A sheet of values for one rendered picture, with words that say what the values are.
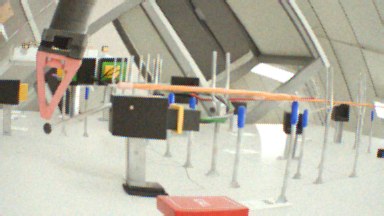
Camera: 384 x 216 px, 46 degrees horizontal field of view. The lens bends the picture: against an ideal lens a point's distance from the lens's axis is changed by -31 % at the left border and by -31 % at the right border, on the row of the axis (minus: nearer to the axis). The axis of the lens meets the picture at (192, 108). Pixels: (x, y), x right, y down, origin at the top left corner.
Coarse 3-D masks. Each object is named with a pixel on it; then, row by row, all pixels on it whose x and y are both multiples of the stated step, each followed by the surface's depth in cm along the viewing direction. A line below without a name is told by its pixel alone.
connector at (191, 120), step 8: (168, 112) 61; (176, 112) 62; (184, 112) 62; (192, 112) 62; (200, 112) 62; (168, 120) 61; (176, 120) 62; (184, 120) 62; (192, 120) 62; (200, 120) 63; (168, 128) 61; (176, 128) 62; (184, 128) 62; (192, 128) 62
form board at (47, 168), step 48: (0, 144) 70; (48, 144) 81; (96, 144) 91; (192, 144) 105; (336, 144) 109; (0, 192) 41; (48, 192) 47; (96, 192) 52; (192, 192) 60; (240, 192) 60; (288, 192) 59; (336, 192) 56
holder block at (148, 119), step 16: (112, 96) 61; (128, 96) 60; (144, 96) 61; (160, 96) 62; (112, 112) 60; (128, 112) 60; (144, 112) 60; (160, 112) 60; (112, 128) 60; (128, 128) 60; (144, 128) 60; (160, 128) 61
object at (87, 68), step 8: (88, 64) 127; (80, 72) 124; (88, 72) 128; (80, 80) 124; (88, 80) 128; (72, 88) 128; (72, 96) 129; (72, 104) 129; (72, 112) 129; (80, 120) 128
